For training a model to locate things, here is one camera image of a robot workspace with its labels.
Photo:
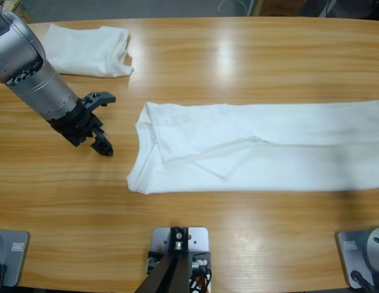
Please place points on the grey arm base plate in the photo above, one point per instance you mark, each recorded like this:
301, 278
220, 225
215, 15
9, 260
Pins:
15, 262
349, 256

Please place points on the white t-shirt with black logo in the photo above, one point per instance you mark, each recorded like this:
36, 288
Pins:
253, 146

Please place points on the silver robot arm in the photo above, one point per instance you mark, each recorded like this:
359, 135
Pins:
39, 82

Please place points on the grey metal stand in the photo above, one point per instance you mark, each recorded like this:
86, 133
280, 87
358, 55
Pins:
325, 9

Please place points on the dark camera mount post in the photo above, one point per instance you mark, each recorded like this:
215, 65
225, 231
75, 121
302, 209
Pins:
177, 268

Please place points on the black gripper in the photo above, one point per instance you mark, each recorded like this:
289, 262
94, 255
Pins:
76, 125

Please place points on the brown cardboard box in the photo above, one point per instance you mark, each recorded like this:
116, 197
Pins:
283, 7

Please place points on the folded white t-shirt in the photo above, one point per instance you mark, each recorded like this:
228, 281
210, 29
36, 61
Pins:
91, 52

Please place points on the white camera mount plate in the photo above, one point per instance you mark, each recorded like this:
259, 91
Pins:
199, 241

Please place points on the wooden pallet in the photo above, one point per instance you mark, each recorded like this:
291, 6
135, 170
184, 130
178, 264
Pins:
23, 12

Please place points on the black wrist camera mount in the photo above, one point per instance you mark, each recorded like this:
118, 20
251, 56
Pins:
105, 98

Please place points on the black mount clamp bracket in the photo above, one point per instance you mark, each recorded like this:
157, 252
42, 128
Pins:
204, 254

